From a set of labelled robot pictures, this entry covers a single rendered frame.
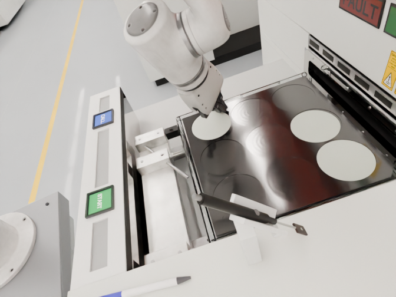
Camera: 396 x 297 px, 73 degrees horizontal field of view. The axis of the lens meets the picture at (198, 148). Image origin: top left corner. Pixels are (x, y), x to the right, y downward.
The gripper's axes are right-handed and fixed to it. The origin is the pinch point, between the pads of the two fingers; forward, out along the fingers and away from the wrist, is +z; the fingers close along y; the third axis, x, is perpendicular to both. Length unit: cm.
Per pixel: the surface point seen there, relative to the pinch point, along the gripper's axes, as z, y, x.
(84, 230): -20.8, 35.4, -4.2
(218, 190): -6.8, 19.9, 11.3
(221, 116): 1.2, 2.2, 1.1
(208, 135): -1.6, 8.5, 1.4
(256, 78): 19.9, -18.8, -2.3
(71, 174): 79, 49, -144
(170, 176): -5.2, 21.0, -2.0
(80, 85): 116, -31, -241
